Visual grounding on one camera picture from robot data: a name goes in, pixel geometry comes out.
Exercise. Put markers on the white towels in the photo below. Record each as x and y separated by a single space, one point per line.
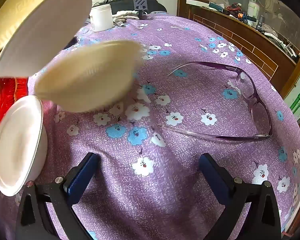
122 16

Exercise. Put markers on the purple floral tablecloth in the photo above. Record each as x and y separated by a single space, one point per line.
165 192

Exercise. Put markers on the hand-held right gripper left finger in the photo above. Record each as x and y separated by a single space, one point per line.
81 177

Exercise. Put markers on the wooden counter cabinet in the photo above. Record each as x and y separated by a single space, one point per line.
252 45

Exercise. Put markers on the white bottle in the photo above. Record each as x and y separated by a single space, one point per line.
251 7

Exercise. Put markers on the grey phone stand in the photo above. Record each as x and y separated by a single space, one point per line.
140 3

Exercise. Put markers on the large red plate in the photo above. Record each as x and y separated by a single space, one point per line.
5 90

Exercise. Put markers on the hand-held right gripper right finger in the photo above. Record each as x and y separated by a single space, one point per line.
213 180

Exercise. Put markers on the white plastic jar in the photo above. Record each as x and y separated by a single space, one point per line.
101 18

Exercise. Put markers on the cream plastic bowl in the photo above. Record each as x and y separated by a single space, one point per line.
90 75
40 17

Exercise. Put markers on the black sofa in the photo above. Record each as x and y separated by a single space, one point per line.
125 5

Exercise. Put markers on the purple-framed eyeglasses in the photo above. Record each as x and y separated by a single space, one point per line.
261 136

